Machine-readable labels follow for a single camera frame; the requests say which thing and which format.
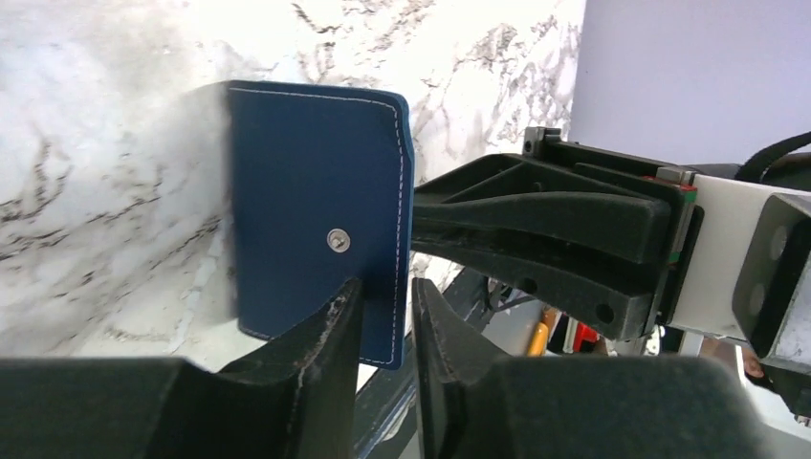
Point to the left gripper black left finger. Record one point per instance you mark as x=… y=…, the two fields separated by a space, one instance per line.
x=293 y=397

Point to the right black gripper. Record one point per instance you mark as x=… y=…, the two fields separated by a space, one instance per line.
x=599 y=231

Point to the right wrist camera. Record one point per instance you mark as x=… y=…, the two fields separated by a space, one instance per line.
x=771 y=301

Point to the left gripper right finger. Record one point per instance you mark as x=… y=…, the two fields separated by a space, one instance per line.
x=477 y=401

